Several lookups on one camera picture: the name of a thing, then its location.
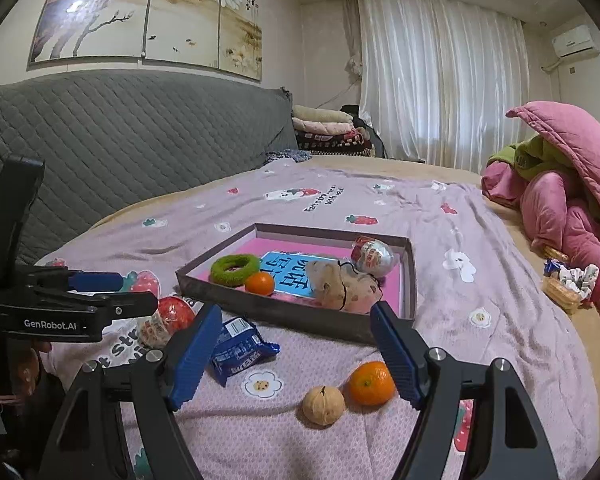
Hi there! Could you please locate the large red white snack pack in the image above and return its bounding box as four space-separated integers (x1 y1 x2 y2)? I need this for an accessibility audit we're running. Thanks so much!
137 296 196 349

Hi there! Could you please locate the green fuzzy scrunchie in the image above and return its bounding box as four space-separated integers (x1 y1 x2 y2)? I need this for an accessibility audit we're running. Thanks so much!
210 254 260 287

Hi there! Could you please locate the blue snack packet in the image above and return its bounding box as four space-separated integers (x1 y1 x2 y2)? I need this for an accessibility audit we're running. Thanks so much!
210 316 280 387

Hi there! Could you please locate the small orange tangerine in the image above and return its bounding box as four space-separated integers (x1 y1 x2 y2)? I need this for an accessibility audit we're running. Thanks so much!
244 271 275 297

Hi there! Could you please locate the larger orange tangerine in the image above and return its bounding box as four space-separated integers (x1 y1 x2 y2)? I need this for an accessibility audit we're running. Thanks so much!
348 361 396 406

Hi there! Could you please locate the brown walnut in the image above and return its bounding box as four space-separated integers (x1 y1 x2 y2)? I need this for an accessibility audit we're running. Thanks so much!
301 386 346 427

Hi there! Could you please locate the small red egg snack pack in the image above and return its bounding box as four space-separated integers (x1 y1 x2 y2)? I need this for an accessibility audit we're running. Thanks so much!
351 236 399 278

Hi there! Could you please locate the person's left hand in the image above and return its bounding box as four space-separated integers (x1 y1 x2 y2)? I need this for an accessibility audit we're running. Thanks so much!
0 340 52 405

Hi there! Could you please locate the grey quilted headboard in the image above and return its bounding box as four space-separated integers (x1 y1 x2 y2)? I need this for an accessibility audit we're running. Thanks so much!
0 70 296 263

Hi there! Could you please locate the small wicker basket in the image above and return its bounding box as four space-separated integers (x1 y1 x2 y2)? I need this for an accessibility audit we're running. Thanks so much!
540 246 584 316

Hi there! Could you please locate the purple strawberry bed sheet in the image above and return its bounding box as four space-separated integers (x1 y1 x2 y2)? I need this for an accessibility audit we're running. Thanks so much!
47 159 600 479

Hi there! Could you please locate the white floral scrunchie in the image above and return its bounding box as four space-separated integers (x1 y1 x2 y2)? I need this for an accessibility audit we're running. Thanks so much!
558 264 600 301

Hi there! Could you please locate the pink blue book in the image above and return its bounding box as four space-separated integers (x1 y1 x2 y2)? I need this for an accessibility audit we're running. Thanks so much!
191 237 404 319

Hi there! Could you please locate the pink quilted duvet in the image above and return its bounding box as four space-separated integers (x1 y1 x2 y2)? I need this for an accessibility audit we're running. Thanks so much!
506 101 600 314

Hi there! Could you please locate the stack of folded blankets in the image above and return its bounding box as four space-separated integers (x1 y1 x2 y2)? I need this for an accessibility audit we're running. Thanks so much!
291 105 377 157

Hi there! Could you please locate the green blanket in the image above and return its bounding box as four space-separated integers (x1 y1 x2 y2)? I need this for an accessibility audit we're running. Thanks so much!
481 134 600 221

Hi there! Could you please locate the white sheer curtain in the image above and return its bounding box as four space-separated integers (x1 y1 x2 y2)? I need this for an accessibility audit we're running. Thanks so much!
358 0 530 174

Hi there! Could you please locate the white air conditioner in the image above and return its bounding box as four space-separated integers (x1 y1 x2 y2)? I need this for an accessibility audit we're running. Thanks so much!
552 24 598 58

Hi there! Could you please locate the blossom wall painting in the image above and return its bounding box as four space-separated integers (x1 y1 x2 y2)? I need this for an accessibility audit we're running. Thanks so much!
28 0 262 80

